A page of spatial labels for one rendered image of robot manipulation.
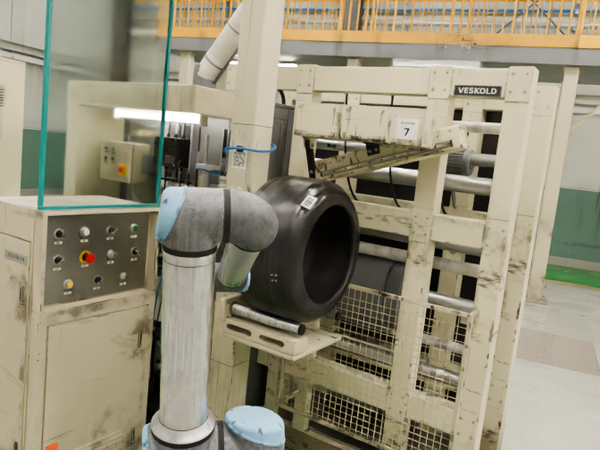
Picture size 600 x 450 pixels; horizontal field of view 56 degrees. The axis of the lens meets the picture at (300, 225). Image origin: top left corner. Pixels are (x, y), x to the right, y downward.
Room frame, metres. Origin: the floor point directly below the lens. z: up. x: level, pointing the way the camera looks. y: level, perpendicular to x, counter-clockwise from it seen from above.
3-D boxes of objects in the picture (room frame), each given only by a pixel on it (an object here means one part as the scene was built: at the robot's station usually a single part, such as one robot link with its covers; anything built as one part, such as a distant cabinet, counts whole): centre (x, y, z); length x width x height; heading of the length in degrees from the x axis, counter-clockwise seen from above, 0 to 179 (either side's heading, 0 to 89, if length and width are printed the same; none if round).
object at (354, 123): (2.48, -0.25, 1.71); 0.61 x 0.25 x 0.15; 57
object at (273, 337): (2.18, 0.10, 0.83); 0.36 x 0.09 x 0.06; 57
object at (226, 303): (2.39, 0.17, 0.90); 0.40 x 0.03 x 0.10; 147
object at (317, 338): (2.30, 0.02, 0.80); 0.37 x 0.36 x 0.02; 147
